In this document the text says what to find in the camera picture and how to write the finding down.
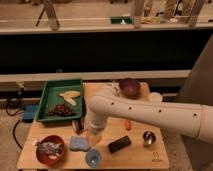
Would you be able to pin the peeled banana pieces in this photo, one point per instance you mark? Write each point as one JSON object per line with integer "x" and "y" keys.
{"x": 69, "y": 96}

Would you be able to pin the orange carrot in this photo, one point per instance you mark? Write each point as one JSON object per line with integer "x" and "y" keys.
{"x": 128, "y": 125}

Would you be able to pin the small metal cup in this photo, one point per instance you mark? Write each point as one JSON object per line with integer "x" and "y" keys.
{"x": 149, "y": 138}

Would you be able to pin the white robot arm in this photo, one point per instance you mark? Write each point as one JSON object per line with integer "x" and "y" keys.
{"x": 192, "y": 120}

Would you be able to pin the translucent soft gripper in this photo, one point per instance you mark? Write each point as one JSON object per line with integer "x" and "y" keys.
{"x": 94, "y": 137}

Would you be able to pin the blue sponge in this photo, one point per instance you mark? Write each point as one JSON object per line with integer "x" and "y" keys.
{"x": 78, "y": 143}

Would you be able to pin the small black white can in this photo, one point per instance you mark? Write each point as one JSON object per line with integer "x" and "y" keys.
{"x": 77, "y": 127}

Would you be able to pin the dark grape bunch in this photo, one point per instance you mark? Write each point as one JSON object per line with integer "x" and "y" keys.
{"x": 61, "y": 110}

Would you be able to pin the blue box on floor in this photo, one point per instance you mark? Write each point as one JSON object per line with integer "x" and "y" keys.
{"x": 29, "y": 113}

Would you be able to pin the blue plastic cup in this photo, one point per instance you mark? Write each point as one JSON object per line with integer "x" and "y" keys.
{"x": 93, "y": 158}

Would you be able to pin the crumpled silver foil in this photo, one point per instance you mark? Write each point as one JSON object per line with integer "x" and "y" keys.
{"x": 50, "y": 148}

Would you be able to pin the green box in background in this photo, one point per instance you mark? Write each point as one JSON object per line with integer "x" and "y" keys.
{"x": 121, "y": 20}

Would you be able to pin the white paper cup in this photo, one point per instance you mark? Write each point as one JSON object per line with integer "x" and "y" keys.
{"x": 155, "y": 97}

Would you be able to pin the black rectangular block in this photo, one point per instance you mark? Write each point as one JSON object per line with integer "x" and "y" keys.
{"x": 119, "y": 144}

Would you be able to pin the green plastic tray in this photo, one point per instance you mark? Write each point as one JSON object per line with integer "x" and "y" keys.
{"x": 51, "y": 98}

